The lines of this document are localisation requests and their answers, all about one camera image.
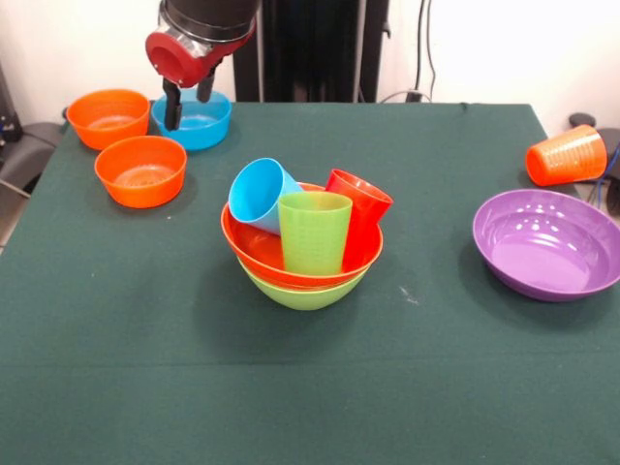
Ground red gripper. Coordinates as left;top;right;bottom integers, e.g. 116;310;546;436
144;16;259;133

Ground small orange bowl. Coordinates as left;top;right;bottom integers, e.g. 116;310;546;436
66;88;152;151
93;135;188;210

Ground blue cup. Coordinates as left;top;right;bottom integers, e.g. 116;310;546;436
228;157;306;237

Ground wide orange bowl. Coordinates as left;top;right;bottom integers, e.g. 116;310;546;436
220;181;385;291

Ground green cup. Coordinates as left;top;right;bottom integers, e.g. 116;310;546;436
277;191;355;278

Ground red cup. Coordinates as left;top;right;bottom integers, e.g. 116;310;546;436
324;168;395;273

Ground green bowl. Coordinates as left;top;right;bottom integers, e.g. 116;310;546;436
235;256;369;312

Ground blue bowl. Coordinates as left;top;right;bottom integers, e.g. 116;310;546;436
150;87;233;152

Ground grey chair base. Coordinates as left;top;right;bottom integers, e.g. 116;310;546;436
0;120;64;200

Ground dark equipment rack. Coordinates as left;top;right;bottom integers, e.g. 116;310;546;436
0;62;20;144

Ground dark green tablecloth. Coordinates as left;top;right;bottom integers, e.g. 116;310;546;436
0;100;620;465

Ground orange cup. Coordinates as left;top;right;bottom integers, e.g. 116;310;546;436
525;123;608;188

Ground purple bowl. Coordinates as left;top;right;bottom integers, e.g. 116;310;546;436
472;188;620;303

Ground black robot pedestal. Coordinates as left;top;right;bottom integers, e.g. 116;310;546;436
232;0;391;104

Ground black hanging cable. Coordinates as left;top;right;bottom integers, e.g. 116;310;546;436
415;0;440;103

